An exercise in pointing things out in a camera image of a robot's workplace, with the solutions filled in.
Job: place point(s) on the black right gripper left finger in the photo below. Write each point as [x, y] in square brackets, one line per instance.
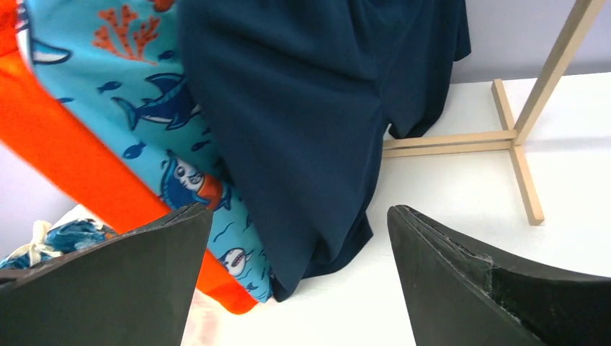
[134, 289]

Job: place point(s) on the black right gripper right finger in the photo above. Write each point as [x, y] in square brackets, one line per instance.
[462, 291]

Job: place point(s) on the blue leaf print shorts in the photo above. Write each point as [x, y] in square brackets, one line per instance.
[49, 242]

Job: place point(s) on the orange mesh shorts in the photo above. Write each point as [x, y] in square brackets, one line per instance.
[46, 135]

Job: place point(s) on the teal shark print shorts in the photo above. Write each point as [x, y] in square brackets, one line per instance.
[117, 67]

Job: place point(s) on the navy blue shorts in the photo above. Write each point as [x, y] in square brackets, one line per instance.
[299, 95]

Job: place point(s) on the wooden clothes rack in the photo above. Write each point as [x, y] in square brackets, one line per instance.
[514, 132]

